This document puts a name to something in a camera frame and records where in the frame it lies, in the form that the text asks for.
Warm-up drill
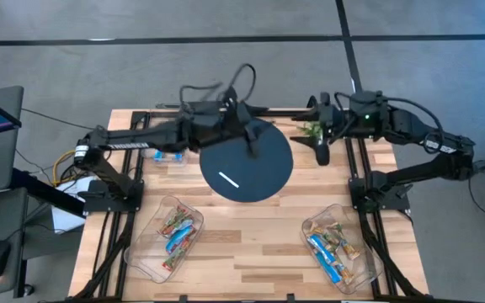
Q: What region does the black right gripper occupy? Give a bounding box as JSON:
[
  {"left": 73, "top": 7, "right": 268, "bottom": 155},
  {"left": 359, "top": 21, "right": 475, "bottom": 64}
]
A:
[{"left": 290, "top": 92, "right": 355, "bottom": 167}]

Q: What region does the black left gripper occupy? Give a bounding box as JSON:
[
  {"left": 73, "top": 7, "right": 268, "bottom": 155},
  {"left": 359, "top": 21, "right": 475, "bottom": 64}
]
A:
[{"left": 215, "top": 85, "right": 265, "bottom": 160}]

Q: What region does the green and orange granola bar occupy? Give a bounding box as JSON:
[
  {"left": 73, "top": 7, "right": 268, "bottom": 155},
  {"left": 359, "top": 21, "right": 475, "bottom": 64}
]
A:
[
  {"left": 308, "top": 221, "right": 332, "bottom": 243},
  {"left": 334, "top": 260, "right": 356, "bottom": 286},
  {"left": 325, "top": 221, "right": 361, "bottom": 262}
]

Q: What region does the blue granola bar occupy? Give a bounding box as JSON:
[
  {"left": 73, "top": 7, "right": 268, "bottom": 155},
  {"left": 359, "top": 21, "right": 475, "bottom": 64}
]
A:
[
  {"left": 317, "top": 251, "right": 345, "bottom": 284},
  {"left": 306, "top": 233, "right": 332, "bottom": 270},
  {"left": 164, "top": 224, "right": 198, "bottom": 254}
]

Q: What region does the green plant in white pot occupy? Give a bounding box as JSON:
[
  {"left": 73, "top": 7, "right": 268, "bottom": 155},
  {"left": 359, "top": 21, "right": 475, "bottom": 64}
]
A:
[{"left": 296, "top": 120, "right": 324, "bottom": 140}]

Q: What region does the round dark blue mat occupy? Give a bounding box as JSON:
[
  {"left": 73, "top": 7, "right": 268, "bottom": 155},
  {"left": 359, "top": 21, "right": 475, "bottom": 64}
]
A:
[{"left": 199, "top": 117, "right": 295, "bottom": 204}]

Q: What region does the white paper strip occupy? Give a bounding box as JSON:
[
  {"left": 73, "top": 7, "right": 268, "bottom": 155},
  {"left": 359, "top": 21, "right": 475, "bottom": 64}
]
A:
[{"left": 218, "top": 170, "right": 241, "bottom": 189}]

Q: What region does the clear plastic bin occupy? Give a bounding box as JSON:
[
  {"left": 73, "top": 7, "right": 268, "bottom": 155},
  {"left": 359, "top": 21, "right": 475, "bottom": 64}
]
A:
[
  {"left": 140, "top": 102, "right": 189, "bottom": 168},
  {"left": 300, "top": 203, "right": 385, "bottom": 295},
  {"left": 123, "top": 194, "right": 205, "bottom": 284}
]

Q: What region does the white box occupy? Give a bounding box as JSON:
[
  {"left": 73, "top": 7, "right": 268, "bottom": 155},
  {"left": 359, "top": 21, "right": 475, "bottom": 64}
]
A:
[{"left": 50, "top": 175, "right": 87, "bottom": 235}]

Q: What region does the black support beam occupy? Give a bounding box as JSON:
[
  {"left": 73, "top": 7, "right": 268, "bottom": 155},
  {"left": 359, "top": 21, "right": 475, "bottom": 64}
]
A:
[{"left": 11, "top": 167, "right": 87, "bottom": 218}]

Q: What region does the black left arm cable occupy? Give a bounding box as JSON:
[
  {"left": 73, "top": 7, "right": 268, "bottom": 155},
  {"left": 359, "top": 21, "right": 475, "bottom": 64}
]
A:
[{"left": 178, "top": 62, "right": 258, "bottom": 104}]

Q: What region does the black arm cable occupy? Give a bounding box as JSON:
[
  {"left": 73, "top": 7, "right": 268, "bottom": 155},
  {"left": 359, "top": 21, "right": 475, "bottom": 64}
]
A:
[
  {"left": 383, "top": 95, "right": 445, "bottom": 155},
  {"left": 178, "top": 62, "right": 258, "bottom": 104}
]

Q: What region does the black aluminium table frame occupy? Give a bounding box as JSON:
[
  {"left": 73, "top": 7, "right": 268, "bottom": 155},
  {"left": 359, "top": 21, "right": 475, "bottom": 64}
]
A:
[{"left": 68, "top": 108, "right": 431, "bottom": 303}]

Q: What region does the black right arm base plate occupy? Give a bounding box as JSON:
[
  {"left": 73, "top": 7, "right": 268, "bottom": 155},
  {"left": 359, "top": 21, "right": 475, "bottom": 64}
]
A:
[{"left": 348, "top": 175, "right": 412, "bottom": 212}]

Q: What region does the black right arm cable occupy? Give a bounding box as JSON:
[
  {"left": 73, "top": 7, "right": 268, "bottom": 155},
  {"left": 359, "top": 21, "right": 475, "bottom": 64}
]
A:
[{"left": 383, "top": 95, "right": 445, "bottom": 155}]

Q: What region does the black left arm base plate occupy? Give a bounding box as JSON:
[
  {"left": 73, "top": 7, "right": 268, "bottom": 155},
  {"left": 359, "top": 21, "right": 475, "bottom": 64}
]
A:
[{"left": 77, "top": 178, "right": 146, "bottom": 214}]

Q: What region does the yellow cable bundle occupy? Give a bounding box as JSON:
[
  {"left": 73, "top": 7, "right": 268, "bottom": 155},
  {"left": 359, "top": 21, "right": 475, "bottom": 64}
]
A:
[{"left": 51, "top": 149, "right": 78, "bottom": 187}]

